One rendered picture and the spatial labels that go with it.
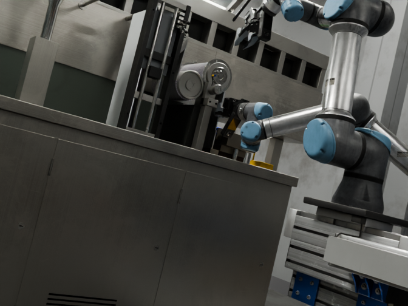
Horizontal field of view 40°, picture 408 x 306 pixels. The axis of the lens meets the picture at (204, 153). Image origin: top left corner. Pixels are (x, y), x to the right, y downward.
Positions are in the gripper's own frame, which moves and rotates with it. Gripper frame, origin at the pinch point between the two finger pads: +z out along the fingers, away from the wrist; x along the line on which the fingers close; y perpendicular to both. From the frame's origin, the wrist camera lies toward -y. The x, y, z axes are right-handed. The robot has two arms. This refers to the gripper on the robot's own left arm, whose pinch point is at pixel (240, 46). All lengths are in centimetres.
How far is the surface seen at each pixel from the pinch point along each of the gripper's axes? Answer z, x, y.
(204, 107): 25.7, 3.2, -13.6
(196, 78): 21.9, 7.9, -1.7
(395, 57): 38, -212, 126
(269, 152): 71, -79, 18
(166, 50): 9.9, 30.3, -6.8
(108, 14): 34, 41, 35
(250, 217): 34, -16, -58
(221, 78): 18.6, -3.4, -0.4
